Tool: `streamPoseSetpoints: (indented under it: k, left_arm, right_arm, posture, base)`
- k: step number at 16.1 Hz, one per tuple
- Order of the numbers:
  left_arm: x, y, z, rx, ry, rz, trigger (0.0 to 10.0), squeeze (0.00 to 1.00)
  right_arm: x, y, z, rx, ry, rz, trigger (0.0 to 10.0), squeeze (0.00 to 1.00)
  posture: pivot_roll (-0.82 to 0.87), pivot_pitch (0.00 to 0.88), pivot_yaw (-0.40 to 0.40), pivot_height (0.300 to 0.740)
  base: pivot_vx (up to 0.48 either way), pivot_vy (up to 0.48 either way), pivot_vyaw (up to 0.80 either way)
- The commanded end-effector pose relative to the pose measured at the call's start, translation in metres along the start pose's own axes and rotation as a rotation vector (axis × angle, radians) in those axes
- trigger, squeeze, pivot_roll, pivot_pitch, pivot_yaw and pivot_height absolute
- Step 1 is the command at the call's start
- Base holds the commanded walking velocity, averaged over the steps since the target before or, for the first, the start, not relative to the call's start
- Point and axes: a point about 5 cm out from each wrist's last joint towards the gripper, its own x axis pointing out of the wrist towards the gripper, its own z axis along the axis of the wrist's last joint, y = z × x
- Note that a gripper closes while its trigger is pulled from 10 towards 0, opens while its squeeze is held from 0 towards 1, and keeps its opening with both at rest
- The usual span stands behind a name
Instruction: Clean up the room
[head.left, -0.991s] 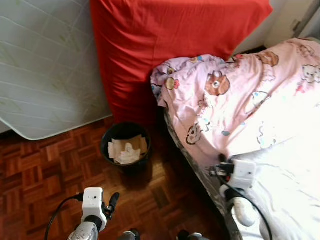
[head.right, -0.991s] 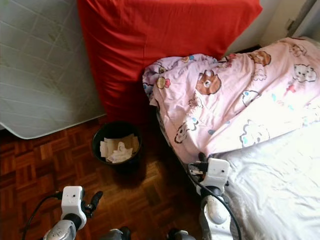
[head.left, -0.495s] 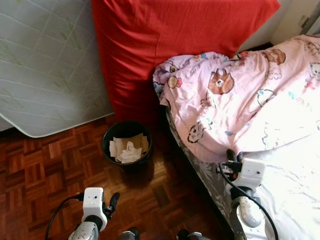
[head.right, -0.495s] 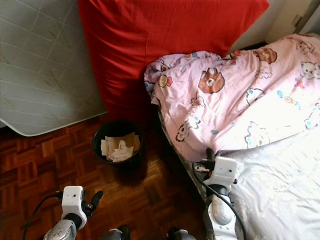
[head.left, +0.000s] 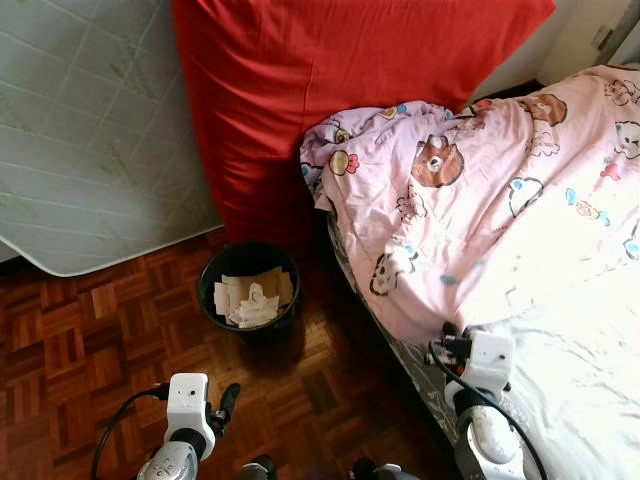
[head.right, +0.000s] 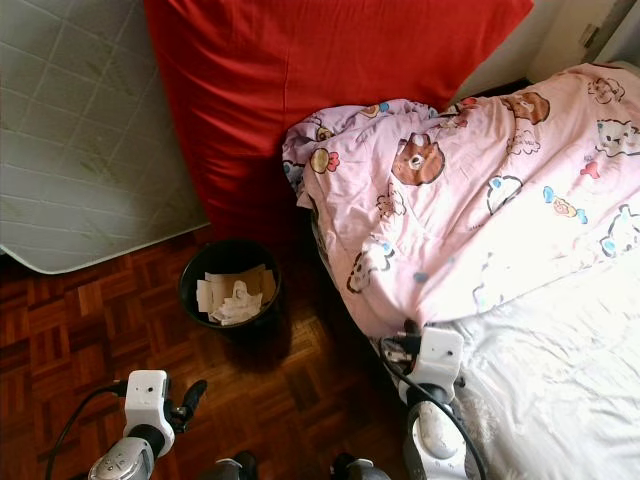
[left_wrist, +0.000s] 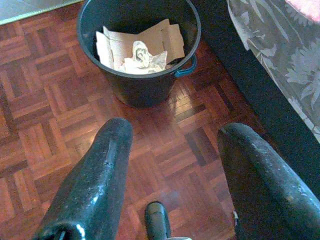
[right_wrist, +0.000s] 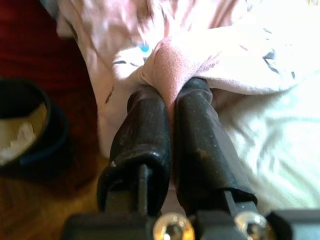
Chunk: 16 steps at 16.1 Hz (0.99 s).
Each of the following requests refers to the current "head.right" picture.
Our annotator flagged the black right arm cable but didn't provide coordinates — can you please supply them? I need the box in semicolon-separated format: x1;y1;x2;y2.
380;345;489;480

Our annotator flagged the beige paper scrap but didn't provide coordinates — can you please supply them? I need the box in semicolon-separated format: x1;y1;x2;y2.
195;263;273;311

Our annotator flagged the silver right robot leg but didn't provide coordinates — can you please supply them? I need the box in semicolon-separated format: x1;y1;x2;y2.
330;455;396;480

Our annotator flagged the white quilted mattress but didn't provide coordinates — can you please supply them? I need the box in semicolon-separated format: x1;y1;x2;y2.
0;0;211;276

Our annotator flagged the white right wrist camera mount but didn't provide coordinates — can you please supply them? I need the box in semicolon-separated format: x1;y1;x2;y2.
418;327;466;391

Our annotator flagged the black waste bin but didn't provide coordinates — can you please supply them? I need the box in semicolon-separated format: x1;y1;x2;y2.
178;238;283;333

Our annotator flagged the crumpled white paper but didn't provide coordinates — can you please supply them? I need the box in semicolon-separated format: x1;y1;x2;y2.
212;280;263;326

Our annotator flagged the pink cartoon bear blanket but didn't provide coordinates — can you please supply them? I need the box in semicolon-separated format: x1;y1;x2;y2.
282;62;640;341

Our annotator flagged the large red fabric cushion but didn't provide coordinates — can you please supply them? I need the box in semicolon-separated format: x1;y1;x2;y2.
143;0;534;246

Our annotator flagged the grey curtain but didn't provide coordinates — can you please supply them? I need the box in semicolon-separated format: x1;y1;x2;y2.
600;0;640;63

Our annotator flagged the bed with beige floral sheet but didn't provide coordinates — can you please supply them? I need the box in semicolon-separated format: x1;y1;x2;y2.
310;215;640;480

